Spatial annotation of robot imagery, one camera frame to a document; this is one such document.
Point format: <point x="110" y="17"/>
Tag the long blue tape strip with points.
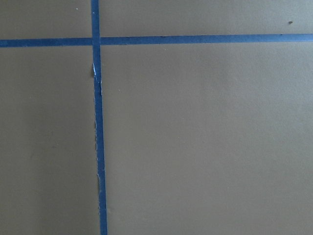
<point x="156" y="40"/>

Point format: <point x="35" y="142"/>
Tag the right crossing blue tape strip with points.
<point x="96" y="47"/>

